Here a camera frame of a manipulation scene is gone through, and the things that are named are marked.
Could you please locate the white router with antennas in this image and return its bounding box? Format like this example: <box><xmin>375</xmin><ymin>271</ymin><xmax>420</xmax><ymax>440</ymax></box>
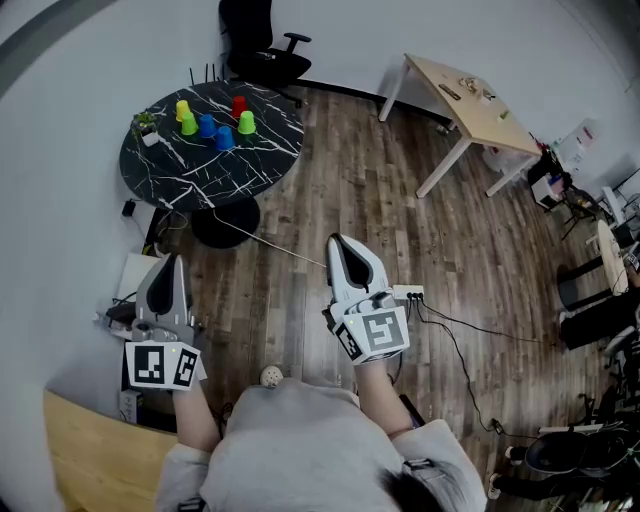
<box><xmin>188</xmin><ymin>62</ymin><xmax>224</xmax><ymax>87</ymax></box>

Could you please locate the person's right forearm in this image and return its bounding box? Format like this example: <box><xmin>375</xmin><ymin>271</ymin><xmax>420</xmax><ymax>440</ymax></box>
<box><xmin>352</xmin><ymin>357</ymin><xmax>416</xmax><ymax>441</ymax></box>

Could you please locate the white flat board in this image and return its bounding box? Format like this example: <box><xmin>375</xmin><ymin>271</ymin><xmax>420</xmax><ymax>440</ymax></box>
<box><xmin>116</xmin><ymin>252</ymin><xmax>162</xmax><ymax>304</ymax></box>

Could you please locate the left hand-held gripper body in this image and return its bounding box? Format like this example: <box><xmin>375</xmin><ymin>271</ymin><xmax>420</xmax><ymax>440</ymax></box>
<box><xmin>123</xmin><ymin>317</ymin><xmax>208</xmax><ymax>393</ymax></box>

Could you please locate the person's white shoe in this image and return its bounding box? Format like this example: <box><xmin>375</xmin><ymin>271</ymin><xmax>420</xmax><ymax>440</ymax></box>
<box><xmin>259</xmin><ymin>364</ymin><xmax>287</xmax><ymax>389</ymax></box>

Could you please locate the black power cable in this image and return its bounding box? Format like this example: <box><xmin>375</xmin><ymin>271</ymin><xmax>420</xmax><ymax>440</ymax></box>
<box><xmin>415</xmin><ymin>298</ymin><xmax>545</xmax><ymax>345</ymax></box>
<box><xmin>412</xmin><ymin>298</ymin><xmax>540</xmax><ymax>441</ymax></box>

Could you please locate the pile of small beige objects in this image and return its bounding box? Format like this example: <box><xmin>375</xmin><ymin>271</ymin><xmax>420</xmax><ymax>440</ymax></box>
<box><xmin>459</xmin><ymin>76</ymin><xmax>496</xmax><ymax>102</ymax></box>

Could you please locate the white round side table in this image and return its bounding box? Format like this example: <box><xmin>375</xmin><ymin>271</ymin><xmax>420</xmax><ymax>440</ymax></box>
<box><xmin>596</xmin><ymin>219</ymin><xmax>631</xmax><ymax>297</ymax></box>

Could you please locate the light wooden desk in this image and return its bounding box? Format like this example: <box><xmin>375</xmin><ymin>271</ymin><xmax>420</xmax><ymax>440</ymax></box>
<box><xmin>378</xmin><ymin>53</ymin><xmax>544</xmax><ymax>199</ymax></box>

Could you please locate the small potted plant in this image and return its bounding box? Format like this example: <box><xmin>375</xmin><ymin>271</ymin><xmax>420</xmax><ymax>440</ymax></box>
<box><xmin>132</xmin><ymin>110</ymin><xmax>162</xmax><ymax>148</ymax></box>

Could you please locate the person's grey shirt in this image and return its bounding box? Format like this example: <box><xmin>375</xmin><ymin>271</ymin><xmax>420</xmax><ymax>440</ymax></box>
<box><xmin>154</xmin><ymin>375</ymin><xmax>489</xmax><ymax>512</ymax></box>

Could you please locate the black round table base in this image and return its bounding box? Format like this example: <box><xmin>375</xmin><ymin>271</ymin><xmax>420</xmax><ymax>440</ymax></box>
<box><xmin>556</xmin><ymin>257</ymin><xmax>615</xmax><ymax>312</ymax></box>

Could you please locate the black office chair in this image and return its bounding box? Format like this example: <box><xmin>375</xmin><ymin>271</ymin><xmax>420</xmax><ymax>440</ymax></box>
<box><xmin>218</xmin><ymin>0</ymin><xmax>314</xmax><ymax>109</ymax></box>

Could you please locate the black table pedestal base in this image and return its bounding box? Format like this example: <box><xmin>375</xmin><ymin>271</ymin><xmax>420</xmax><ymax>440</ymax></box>
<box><xmin>190</xmin><ymin>197</ymin><xmax>262</xmax><ymax>250</ymax></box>

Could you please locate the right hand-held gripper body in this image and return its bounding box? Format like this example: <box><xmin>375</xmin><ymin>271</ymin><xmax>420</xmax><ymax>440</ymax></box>
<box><xmin>322</xmin><ymin>289</ymin><xmax>411</xmax><ymax>366</ymax></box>

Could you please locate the thin white cord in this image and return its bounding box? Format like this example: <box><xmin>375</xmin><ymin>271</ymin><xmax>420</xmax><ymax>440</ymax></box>
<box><xmin>213</xmin><ymin>209</ymin><xmax>330</xmax><ymax>270</ymax></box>

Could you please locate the white storage box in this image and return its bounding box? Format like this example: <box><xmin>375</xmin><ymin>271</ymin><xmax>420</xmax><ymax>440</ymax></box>
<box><xmin>558</xmin><ymin>118</ymin><xmax>600</xmax><ymax>167</ymax></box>

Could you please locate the person's left forearm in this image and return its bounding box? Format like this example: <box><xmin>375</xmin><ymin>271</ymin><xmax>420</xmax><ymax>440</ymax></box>
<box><xmin>172</xmin><ymin>385</ymin><xmax>224</xmax><ymax>454</ymax></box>

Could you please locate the light wooden cabinet top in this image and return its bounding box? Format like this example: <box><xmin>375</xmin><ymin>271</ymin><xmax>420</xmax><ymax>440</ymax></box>
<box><xmin>42</xmin><ymin>389</ymin><xmax>180</xmax><ymax>512</ymax></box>

